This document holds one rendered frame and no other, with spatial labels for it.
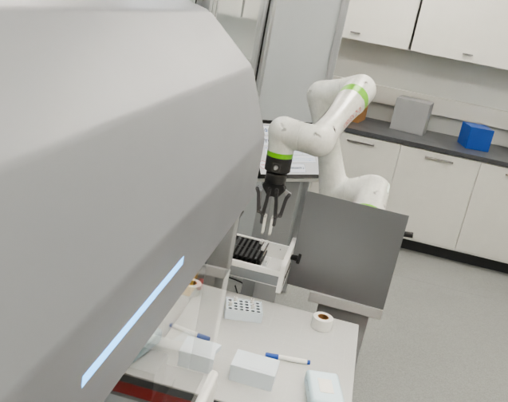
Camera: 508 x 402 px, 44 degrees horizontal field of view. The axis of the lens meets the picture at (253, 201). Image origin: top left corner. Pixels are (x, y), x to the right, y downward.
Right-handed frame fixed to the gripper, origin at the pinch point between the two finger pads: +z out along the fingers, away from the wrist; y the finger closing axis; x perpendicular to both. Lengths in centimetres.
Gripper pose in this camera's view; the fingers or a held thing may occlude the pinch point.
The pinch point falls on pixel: (267, 224)
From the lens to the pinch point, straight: 227.3
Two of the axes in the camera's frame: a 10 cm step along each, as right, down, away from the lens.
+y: 9.7, 2.1, -1.5
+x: 2.0, -2.8, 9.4
